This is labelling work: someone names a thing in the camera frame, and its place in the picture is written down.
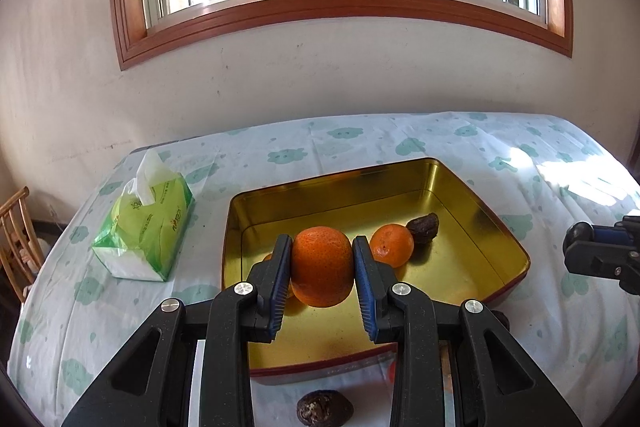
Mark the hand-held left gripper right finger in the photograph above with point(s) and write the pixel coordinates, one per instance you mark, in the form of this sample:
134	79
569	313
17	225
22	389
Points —
364	302

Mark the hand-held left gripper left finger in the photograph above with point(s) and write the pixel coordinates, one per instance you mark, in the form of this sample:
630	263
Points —
282	287

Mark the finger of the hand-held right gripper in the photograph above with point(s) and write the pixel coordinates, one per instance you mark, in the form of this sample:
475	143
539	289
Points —
595	257
607	235

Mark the orange mandarin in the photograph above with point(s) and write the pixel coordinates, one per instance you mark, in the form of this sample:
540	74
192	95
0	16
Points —
268	257
392	245
322	264

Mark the red tomato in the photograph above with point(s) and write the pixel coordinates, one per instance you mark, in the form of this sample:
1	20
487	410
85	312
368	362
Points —
391	372

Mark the dark wrinkled date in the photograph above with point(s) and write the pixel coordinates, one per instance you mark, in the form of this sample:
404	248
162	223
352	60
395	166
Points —
324	409
423	227

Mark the red and gold tin box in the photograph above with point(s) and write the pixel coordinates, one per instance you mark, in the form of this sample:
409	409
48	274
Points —
465	257

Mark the dark round passionfruit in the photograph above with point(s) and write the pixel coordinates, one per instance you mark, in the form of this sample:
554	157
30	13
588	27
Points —
502	322

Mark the green tissue pack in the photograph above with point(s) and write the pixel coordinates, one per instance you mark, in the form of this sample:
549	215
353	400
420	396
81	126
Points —
150	227

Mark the wooden chair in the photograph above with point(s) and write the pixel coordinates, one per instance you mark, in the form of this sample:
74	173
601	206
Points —
15	217

